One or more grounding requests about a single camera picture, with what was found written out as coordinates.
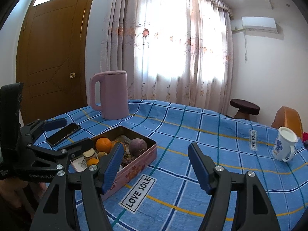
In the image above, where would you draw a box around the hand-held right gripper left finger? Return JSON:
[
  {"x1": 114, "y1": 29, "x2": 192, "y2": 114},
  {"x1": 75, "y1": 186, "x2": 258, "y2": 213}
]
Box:
[{"x1": 29, "y1": 142, "x2": 125, "y2": 231}]

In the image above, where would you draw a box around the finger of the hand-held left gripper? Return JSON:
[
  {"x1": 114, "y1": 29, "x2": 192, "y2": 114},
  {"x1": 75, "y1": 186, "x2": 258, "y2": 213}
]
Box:
[
  {"x1": 29, "y1": 137, "x2": 95, "y2": 164},
  {"x1": 20, "y1": 118, "x2": 68, "y2": 140}
]

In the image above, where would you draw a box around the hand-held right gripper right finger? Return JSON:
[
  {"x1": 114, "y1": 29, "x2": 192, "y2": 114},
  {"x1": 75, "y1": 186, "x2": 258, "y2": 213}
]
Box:
[{"x1": 188, "y1": 142, "x2": 281, "y2": 231}]

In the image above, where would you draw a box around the small pale round slice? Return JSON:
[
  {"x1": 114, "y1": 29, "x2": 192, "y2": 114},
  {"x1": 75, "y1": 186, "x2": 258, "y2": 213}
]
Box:
[{"x1": 82, "y1": 148, "x2": 96, "y2": 159}]

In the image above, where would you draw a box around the pink floral tin box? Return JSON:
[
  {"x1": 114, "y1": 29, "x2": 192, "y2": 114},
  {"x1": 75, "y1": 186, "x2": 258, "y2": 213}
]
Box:
[{"x1": 70, "y1": 126, "x2": 157, "y2": 201}]

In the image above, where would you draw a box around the purple passion fruit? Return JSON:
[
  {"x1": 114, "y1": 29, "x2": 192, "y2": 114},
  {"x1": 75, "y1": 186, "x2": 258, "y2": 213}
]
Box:
[{"x1": 129, "y1": 138, "x2": 148, "y2": 158}]

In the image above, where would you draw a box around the black smartphone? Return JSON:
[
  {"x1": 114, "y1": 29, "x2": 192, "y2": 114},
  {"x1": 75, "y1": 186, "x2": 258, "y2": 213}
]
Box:
[{"x1": 46, "y1": 123, "x2": 81, "y2": 146}]

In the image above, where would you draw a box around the printed paper leaflet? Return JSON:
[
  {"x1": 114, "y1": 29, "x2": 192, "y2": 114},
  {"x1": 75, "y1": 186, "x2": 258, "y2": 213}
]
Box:
[{"x1": 71, "y1": 157, "x2": 87, "y2": 172}]

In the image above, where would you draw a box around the blue plaid tablecloth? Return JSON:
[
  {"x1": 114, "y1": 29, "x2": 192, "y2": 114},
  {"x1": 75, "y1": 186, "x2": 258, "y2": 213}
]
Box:
[{"x1": 31, "y1": 99, "x2": 308, "y2": 231}]

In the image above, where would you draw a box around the pink electric kettle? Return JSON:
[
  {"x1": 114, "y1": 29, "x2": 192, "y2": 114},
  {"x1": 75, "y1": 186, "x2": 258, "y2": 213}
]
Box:
[{"x1": 90, "y1": 70, "x2": 130, "y2": 120}]

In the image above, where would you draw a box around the brown wooden door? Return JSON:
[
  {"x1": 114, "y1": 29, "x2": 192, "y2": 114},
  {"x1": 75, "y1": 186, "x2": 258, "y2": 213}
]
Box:
[{"x1": 16, "y1": 0, "x2": 97, "y2": 123}]

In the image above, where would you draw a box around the dark round stool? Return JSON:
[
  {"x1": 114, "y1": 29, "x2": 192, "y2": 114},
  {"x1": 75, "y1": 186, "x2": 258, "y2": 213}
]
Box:
[{"x1": 227, "y1": 99, "x2": 261, "y2": 120}]

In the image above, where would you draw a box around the white blue-flowered enamel mug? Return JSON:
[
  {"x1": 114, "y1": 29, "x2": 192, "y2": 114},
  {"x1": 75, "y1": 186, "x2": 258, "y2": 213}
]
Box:
[{"x1": 272, "y1": 126, "x2": 299, "y2": 162}]

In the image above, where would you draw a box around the orange wooden chair back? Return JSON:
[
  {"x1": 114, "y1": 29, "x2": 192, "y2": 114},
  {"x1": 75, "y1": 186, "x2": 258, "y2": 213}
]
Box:
[{"x1": 271, "y1": 106, "x2": 304, "y2": 140}]

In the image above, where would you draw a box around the sheer floral curtain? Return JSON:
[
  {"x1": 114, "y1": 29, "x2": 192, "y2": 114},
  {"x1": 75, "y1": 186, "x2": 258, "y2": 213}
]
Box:
[{"x1": 100, "y1": 0, "x2": 234, "y2": 113}]

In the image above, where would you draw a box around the white wall air conditioner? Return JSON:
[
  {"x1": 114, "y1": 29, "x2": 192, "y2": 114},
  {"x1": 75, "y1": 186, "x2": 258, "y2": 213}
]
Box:
[{"x1": 241, "y1": 16, "x2": 278, "y2": 34}]

